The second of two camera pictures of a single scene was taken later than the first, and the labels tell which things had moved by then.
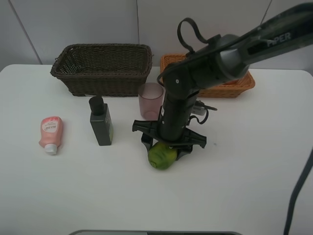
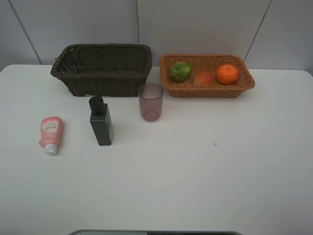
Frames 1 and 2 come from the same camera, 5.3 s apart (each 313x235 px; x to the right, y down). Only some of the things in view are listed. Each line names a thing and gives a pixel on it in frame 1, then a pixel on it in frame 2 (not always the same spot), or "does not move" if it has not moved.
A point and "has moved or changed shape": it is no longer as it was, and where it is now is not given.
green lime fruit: [161, 156] has moved or changed shape
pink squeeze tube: [51, 131] does not move
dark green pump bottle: [101, 121] does not move
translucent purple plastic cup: [151, 99] does not move
